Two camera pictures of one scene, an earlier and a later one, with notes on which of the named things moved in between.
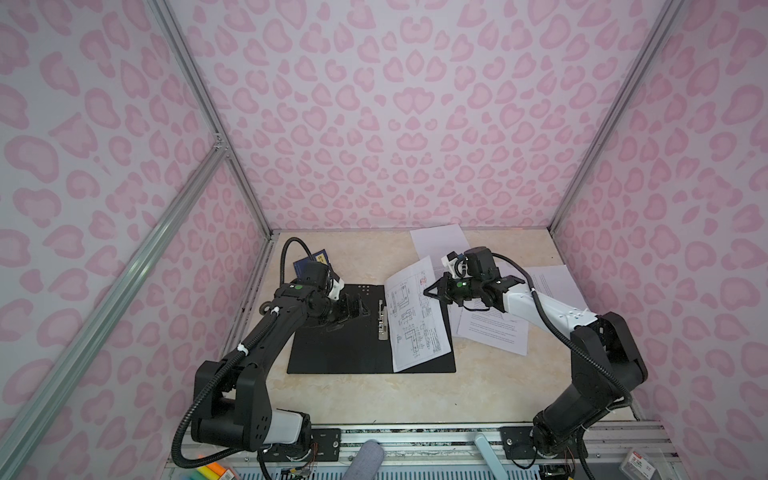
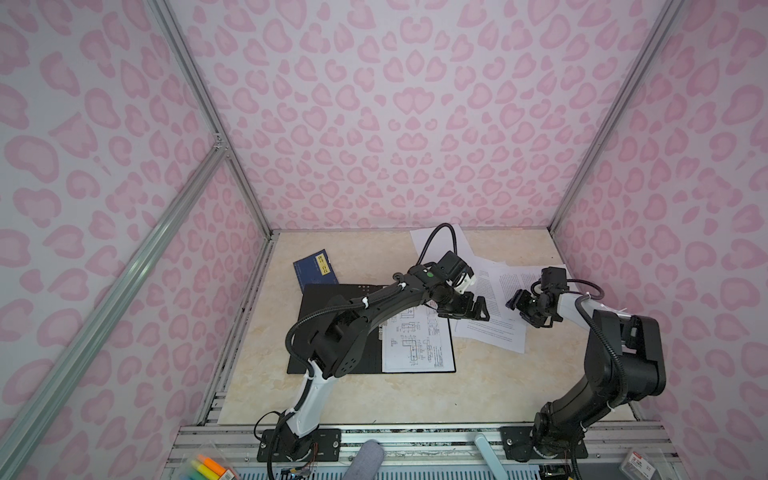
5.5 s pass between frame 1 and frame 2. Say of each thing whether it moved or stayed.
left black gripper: moved
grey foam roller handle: stayed
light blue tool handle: stayed
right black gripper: moved
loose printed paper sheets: stayed
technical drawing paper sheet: moved
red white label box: stayed
